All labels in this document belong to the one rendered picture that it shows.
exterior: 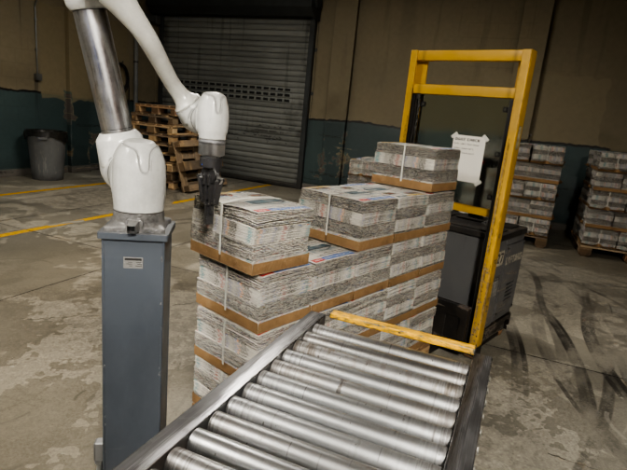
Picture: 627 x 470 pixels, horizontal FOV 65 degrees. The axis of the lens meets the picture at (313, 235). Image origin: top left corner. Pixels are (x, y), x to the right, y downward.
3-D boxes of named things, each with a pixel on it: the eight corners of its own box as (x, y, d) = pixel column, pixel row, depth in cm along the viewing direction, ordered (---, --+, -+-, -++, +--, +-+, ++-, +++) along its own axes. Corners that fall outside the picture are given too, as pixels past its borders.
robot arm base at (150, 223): (98, 234, 146) (98, 215, 144) (115, 218, 167) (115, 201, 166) (162, 238, 149) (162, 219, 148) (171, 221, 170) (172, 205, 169)
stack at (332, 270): (188, 430, 219) (196, 249, 199) (349, 352, 305) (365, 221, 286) (246, 477, 194) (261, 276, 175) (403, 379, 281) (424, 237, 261)
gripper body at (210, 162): (228, 158, 170) (226, 184, 172) (212, 154, 175) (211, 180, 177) (210, 158, 164) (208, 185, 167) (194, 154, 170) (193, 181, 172)
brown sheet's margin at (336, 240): (295, 232, 241) (296, 223, 240) (332, 226, 263) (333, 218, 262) (357, 251, 218) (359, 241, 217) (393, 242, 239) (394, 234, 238)
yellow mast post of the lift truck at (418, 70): (376, 309, 354) (411, 49, 312) (383, 306, 361) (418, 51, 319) (386, 313, 348) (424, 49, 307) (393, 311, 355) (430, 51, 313)
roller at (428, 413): (275, 359, 128) (269, 355, 124) (462, 416, 111) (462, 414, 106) (270, 378, 126) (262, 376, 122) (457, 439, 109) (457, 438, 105)
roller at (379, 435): (247, 395, 116) (248, 377, 115) (451, 465, 99) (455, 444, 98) (235, 406, 112) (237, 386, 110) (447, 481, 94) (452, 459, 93)
